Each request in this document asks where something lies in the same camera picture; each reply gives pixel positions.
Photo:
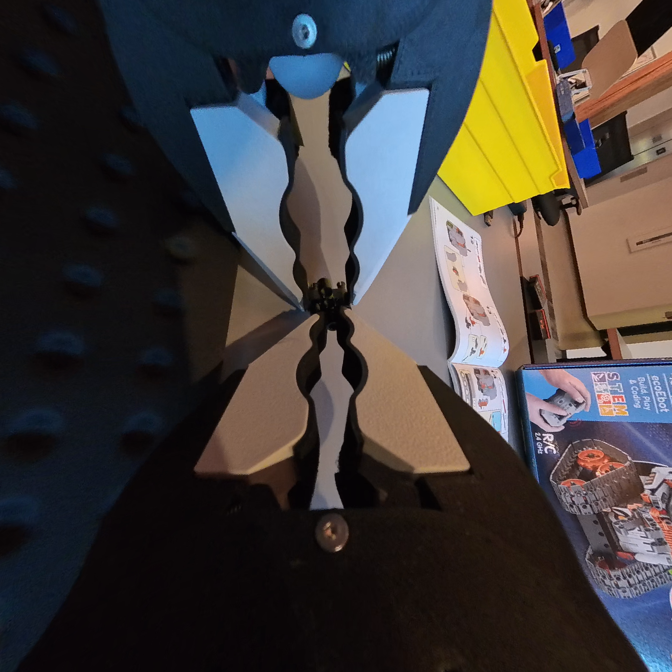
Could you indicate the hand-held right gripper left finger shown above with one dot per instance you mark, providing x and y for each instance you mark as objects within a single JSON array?
[{"x": 257, "y": 420}]

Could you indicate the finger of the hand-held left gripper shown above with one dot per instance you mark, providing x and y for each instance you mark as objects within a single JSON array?
[
  {"x": 241, "y": 173},
  {"x": 388, "y": 173}
]

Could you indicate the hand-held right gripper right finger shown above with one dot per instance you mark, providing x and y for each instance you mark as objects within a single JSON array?
[{"x": 404, "y": 420}]

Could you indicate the grey beam with black pins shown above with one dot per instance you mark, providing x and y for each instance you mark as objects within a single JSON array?
[{"x": 323, "y": 291}]

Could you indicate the grey desk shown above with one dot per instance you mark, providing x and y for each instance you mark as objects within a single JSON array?
[{"x": 409, "y": 294}]

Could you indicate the black USB plug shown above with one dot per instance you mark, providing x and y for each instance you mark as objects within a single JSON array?
[{"x": 488, "y": 218}]

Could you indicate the open instruction booklet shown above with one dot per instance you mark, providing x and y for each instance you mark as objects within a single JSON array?
[{"x": 467, "y": 315}]

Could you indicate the yellow plastic bin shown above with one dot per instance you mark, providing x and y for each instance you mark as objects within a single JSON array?
[{"x": 504, "y": 131}]

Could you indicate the black power adapter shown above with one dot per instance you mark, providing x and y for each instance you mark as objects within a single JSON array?
[{"x": 519, "y": 207}]

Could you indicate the small red black box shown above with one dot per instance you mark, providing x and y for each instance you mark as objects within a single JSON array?
[
  {"x": 543, "y": 323},
  {"x": 535, "y": 288}
]

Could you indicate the blue robot kit box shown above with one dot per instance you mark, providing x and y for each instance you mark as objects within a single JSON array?
[{"x": 577, "y": 472}]

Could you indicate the black dimpled edge pad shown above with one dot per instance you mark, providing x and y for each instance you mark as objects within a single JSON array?
[{"x": 78, "y": 262}]

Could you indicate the blue plastic bin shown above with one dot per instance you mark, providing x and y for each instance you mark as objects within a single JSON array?
[
  {"x": 585, "y": 147},
  {"x": 556, "y": 31}
]

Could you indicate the tilted board on stand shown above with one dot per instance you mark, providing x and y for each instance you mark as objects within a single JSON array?
[{"x": 609, "y": 57}]

